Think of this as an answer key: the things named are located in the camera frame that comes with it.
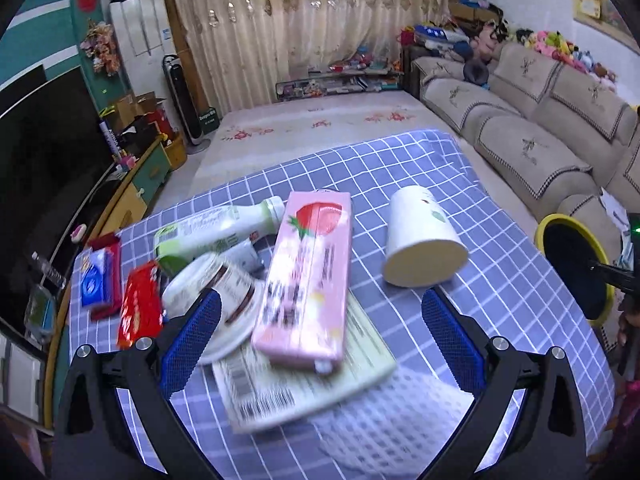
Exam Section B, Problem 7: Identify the cardboard box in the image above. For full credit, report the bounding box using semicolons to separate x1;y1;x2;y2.
113;92;164;130

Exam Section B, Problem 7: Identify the pale green carton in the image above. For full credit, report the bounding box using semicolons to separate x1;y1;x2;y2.
212;295;397;434

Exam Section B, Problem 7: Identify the beige lace curtain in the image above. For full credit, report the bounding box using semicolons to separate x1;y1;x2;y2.
174;0;448;114

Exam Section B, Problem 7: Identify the green yellow tv cabinet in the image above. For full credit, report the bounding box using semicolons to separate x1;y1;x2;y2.
42;138;171;430

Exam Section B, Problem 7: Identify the artificial flower bouquet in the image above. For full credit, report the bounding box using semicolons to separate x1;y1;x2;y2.
80;20;120;77

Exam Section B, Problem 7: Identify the red snack packet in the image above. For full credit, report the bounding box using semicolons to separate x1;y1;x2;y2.
117;261;164;350

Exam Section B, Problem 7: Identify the white plastic yogurt cup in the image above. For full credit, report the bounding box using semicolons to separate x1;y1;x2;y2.
162;251;266;365

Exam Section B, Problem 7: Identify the white paper cup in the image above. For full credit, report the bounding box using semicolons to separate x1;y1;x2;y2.
383;185;469;288

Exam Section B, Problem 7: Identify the white green plastic bottle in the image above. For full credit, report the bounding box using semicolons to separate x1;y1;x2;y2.
153;196;285;276

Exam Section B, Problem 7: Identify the pink strawberry milk carton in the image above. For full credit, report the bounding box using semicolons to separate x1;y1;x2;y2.
250;188;352;375

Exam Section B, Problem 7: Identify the beige sectional sofa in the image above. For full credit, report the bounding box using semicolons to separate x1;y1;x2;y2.
410;44;639;261

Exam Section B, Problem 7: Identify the black flat television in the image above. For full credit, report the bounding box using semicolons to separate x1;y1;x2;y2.
1;67;114;330

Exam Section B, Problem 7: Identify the pile of plush toys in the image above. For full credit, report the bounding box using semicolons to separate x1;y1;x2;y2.
400;0;616;94

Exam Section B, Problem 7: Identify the floral floor mat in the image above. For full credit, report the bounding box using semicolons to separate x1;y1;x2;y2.
188;90;539;241

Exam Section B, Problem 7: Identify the clear water bottle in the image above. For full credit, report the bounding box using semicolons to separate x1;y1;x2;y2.
32;252;66;289

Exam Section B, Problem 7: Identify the low shelf with toys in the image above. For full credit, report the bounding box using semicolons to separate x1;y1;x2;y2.
274;64;404;102

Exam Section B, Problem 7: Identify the blue tissue pack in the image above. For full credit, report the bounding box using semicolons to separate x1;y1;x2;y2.
80;248;112;309

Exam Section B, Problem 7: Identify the blue checkered tablecloth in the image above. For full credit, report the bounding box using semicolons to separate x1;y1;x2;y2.
119;130;615;479

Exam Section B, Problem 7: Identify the black tower fan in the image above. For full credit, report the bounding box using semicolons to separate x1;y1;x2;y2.
162;54;210;155

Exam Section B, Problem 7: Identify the yellow rimmed black trash bin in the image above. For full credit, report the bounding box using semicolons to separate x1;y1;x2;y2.
534;214;615;327

